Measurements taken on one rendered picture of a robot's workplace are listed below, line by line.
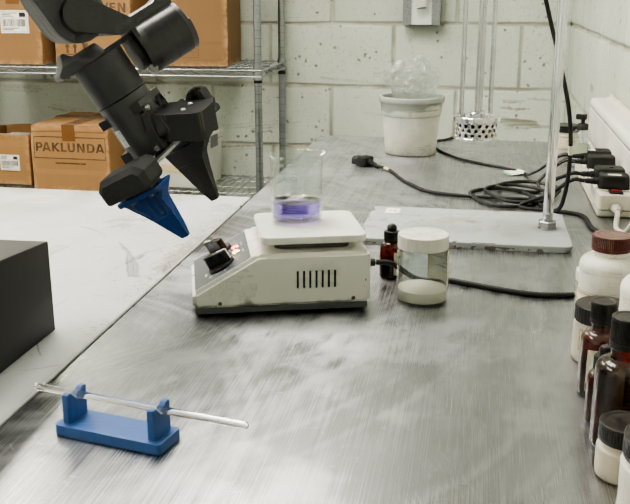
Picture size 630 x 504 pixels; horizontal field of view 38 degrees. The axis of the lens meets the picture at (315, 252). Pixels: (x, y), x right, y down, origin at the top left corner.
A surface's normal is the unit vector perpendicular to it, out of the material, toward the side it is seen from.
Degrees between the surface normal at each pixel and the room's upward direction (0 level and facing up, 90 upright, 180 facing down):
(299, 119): 90
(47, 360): 0
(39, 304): 90
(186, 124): 101
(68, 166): 92
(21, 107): 90
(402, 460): 0
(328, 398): 0
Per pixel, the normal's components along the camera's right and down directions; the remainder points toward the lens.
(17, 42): -0.15, 0.29
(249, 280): 0.14, 0.28
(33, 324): 0.98, 0.05
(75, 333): 0.00, -0.96
